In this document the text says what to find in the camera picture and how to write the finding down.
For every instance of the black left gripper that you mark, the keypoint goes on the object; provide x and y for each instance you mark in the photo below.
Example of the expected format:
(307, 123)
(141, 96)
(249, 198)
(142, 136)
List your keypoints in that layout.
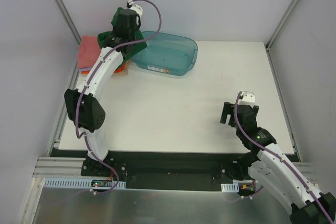
(126, 19)

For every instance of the right aluminium frame post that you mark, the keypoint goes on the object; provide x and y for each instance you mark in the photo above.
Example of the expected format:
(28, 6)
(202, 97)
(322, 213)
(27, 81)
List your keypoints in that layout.
(284, 19)

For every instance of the perforated cable tray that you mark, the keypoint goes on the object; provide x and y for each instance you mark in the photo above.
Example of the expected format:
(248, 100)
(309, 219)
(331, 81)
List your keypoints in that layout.
(230, 188)
(82, 183)

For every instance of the right perforated cable tray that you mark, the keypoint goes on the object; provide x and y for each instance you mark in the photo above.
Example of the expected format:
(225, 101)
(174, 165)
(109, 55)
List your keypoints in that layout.
(230, 188)

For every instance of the left perforated cable tray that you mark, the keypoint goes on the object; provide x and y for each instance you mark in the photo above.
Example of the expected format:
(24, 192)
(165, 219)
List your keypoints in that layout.
(82, 183)

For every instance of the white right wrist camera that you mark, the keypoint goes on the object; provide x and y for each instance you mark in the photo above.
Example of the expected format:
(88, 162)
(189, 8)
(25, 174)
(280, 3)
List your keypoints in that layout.
(247, 98)

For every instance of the pink folded t shirt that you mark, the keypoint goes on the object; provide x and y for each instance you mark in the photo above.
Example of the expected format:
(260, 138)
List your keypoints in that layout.
(88, 52)

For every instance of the left aluminium frame post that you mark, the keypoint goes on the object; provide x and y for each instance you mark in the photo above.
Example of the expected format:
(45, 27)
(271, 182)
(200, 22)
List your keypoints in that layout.
(68, 20)

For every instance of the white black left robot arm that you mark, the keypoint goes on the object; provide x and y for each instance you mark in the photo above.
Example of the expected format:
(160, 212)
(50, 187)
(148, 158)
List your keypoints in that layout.
(83, 103)

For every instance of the shiny metal front panel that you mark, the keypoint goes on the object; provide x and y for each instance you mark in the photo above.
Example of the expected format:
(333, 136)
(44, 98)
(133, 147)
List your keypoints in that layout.
(154, 206)

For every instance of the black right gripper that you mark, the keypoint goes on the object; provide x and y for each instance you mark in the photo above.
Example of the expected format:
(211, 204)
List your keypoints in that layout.
(231, 114)

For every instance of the orange folded t shirt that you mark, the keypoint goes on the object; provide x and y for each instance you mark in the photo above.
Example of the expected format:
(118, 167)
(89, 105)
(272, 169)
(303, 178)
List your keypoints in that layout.
(85, 70)

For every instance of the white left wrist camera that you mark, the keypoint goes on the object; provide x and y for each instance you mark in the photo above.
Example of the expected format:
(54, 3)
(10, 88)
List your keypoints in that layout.
(135, 7)

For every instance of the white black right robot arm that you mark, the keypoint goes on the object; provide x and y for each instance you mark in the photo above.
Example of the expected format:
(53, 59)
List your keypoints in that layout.
(266, 163)

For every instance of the teal plastic bin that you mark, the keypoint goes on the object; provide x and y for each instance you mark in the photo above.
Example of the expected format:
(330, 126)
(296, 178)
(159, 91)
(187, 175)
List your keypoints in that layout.
(169, 54)

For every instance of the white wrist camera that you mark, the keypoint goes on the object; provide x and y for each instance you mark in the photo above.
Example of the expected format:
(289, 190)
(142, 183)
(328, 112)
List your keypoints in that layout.
(135, 7)
(247, 98)

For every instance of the aluminium frame post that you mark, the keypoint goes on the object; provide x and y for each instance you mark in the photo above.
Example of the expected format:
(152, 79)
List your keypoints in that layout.
(284, 19)
(68, 20)

